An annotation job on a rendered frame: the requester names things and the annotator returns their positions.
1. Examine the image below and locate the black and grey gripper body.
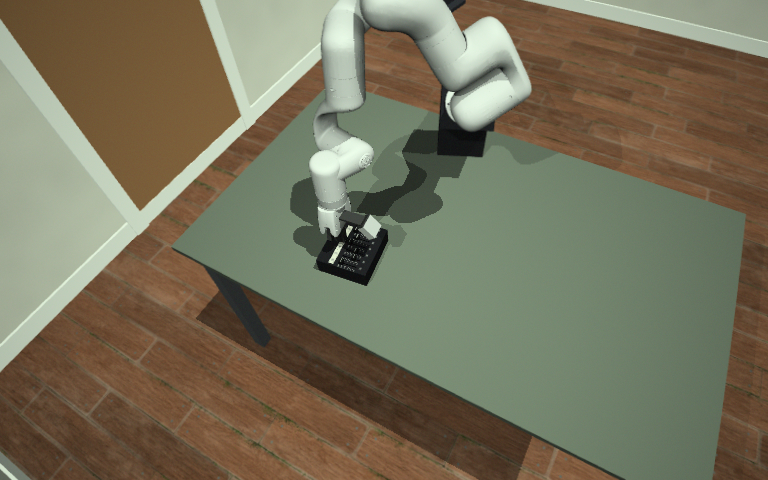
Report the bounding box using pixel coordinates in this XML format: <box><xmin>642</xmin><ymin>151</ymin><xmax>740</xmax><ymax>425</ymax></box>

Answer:
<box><xmin>318</xmin><ymin>196</ymin><xmax>351</xmax><ymax>237</ymax></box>

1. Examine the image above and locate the black lighting desk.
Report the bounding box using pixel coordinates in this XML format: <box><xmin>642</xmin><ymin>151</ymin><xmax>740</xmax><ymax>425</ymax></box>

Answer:
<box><xmin>316</xmin><ymin>222</ymin><xmax>388</xmax><ymax>286</ymax></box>

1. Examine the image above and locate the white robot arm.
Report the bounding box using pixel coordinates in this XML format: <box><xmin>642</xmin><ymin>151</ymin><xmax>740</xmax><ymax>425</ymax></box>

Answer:
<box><xmin>309</xmin><ymin>0</ymin><xmax>532</xmax><ymax>209</ymax></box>

